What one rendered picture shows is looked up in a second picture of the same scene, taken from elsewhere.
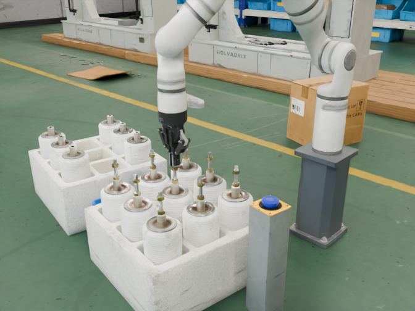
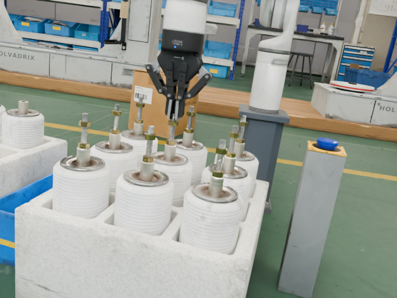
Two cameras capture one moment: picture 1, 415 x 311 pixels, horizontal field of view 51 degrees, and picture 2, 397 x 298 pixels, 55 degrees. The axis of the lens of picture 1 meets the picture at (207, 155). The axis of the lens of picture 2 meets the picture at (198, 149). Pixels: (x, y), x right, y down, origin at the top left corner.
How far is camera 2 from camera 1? 0.79 m
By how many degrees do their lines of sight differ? 38
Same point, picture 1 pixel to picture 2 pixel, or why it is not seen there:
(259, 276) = (313, 239)
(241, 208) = (255, 167)
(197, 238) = not seen: hidden behind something
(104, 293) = not seen: outside the picture
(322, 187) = (269, 148)
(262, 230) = (328, 178)
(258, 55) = (50, 56)
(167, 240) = (238, 213)
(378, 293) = (348, 239)
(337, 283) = not seen: hidden behind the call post
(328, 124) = (276, 80)
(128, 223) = (146, 206)
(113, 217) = (87, 210)
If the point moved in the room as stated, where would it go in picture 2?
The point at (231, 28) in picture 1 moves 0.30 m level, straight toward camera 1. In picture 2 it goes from (7, 28) to (15, 30)
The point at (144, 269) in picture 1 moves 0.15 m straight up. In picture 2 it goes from (222, 265) to (238, 168)
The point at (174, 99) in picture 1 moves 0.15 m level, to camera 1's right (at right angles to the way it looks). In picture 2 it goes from (202, 12) to (262, 23)
